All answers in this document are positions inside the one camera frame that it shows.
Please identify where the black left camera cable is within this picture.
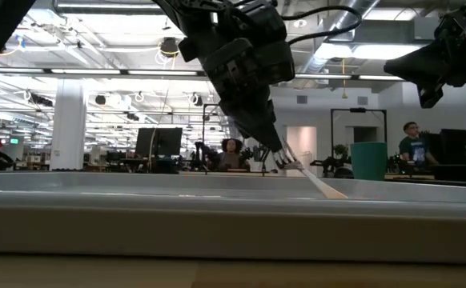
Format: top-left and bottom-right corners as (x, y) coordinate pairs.
(280, 5), (364, 46)

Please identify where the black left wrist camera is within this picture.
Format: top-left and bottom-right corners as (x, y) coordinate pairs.
(252, 2), (289, 42)

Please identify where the black round ceiling device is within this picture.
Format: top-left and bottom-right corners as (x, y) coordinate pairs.
(159, 37), (180, 58)

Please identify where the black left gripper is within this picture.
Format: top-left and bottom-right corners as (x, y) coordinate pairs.
(178, 23), (297, 169)

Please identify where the person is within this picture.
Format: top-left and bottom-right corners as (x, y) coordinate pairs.
(215, 138), (252, 172)
(398, 121), (438, 167)

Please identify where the silver ceiling duct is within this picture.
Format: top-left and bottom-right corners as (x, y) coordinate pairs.
(299, 0), (384, 75)

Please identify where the white square column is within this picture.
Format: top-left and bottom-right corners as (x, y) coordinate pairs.
(49, 78), (88, 172)

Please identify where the green plastic cup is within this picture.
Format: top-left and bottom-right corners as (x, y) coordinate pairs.
(350, 142), (389, 182)

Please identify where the white fork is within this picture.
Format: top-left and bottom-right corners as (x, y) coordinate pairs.
(273, 137), (349, 200)

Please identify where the grey plastic tray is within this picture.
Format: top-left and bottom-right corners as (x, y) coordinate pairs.
(0, 171), (466, 265)

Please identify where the yellow hanging cord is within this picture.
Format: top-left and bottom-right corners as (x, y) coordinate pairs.
(340, 58), (348, 99)

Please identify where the black background table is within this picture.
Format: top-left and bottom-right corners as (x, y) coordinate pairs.
(431, 163), (466, 183)

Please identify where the black computer monitor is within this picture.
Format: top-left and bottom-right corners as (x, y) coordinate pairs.
(440, 128), (466, 165)
(135, 127), (184, 158)

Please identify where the black rectangular stand frame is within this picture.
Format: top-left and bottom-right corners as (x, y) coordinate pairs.
(330, 106), (388, 169)

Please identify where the small green potted plant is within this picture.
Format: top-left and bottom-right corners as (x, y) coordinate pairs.
(332, 143), (349, 159)

